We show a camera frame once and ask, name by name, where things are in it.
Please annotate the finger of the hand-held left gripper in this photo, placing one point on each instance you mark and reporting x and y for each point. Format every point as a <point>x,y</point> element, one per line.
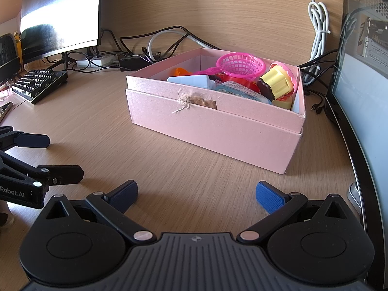
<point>33,141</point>
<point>66,174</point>

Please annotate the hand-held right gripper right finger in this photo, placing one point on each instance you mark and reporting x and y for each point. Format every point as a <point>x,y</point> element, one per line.
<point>269,197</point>

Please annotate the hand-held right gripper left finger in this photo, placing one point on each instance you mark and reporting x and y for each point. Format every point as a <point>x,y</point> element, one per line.
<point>124,195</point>

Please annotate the pink cardboard box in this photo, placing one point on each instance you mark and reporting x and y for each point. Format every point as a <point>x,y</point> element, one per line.
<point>212,127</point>

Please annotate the cartoon printed snack packet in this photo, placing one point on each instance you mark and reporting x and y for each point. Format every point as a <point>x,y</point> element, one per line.
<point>239,92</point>

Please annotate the yellow toy cupcake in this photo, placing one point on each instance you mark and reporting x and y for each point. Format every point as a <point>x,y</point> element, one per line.
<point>277,80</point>

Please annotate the red toy bowl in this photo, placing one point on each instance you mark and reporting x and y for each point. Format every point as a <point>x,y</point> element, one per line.
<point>239,82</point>

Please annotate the white battery charger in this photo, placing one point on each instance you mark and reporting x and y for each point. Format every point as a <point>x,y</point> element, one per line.
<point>189,81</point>

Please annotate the pink toy basket scoop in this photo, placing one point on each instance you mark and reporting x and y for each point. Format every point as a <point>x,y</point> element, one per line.
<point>242,63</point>

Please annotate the wooden desktop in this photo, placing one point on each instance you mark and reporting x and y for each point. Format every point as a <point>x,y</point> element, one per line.
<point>106,127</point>

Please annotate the black keyboard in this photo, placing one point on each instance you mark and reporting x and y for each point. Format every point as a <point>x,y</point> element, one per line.
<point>39,85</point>

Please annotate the black chair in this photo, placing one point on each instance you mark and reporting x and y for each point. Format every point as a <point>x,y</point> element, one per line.
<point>9,57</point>

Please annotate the pale yellow toy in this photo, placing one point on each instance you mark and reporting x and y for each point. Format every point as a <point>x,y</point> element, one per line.
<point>283,103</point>

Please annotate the white power strip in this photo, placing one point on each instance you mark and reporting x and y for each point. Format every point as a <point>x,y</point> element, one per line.
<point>97,62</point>

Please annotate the yellow figure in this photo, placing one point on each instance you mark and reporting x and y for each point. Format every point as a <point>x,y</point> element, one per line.
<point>17,38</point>

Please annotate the brown tag with twine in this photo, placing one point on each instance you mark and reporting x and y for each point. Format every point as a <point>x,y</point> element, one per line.
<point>203,100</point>

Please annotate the pink scalloped toy plate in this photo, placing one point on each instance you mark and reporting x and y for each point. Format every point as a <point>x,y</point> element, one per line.
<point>289,72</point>

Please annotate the black computer monitor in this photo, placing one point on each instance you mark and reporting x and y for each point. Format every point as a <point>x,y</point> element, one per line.
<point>60,12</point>
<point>363,112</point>

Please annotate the black power adapter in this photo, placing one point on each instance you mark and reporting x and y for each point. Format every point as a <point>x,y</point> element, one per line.
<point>133,62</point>

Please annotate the orange toy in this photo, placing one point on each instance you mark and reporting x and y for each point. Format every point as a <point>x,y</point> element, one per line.
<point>182,71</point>

